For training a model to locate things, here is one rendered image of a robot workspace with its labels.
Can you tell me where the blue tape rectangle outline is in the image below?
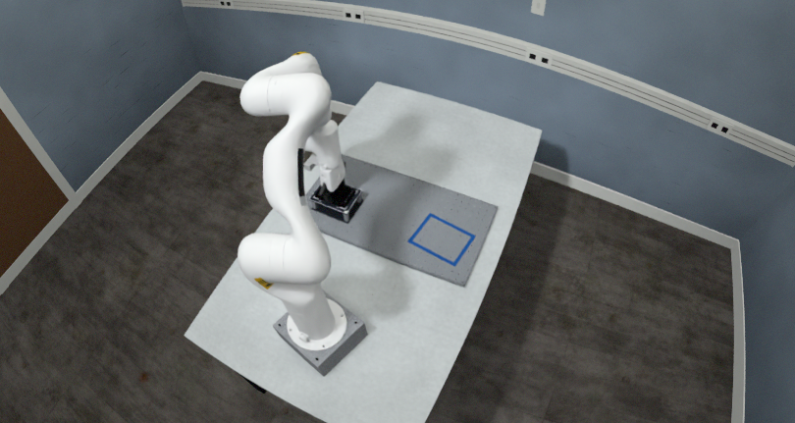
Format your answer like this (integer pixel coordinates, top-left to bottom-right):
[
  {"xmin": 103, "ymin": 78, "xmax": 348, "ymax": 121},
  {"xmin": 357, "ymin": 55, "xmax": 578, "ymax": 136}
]
[{"xmin": 408, "ymin": 213, "xmax": 475, "ymax": 266}]

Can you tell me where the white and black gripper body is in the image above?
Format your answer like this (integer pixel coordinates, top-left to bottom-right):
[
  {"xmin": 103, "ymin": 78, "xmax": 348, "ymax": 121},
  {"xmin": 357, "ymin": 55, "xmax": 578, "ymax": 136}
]
[{"xmin": 320, "ymin": 159, "xmax": 345, "ymax": 192}]

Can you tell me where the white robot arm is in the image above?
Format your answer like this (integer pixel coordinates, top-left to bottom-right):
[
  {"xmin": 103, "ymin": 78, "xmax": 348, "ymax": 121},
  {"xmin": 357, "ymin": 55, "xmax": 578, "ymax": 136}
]
[{"xmin": 238, "ymin": 52, "xmax": 347, "ymax": 351}]

